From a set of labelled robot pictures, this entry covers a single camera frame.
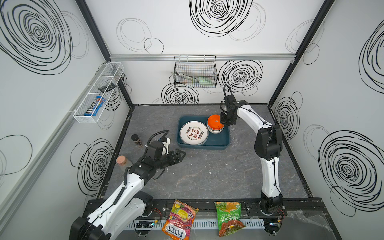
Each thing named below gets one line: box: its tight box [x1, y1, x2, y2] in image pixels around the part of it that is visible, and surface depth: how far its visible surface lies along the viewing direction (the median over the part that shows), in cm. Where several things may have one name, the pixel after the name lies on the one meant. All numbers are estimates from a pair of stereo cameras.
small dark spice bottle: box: [131, 133, 143, 148], surface depth 93 cm
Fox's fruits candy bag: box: [162, 199, 199, 240], surface depth 69 cm
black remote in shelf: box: [97, 82, 117, 93], surface depth 80 cm
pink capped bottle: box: [116, 155, 133, 169], surface depth 81 cm
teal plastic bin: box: [176, 114, 231, 150], surface depth 101 cm
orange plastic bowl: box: [207, 114, 224, 130], surface depth 98 cm
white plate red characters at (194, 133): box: [179, 120, 209, 146], surface depth 101 cm
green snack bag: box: [215, 201, 246, 237], surface depth 69 cm
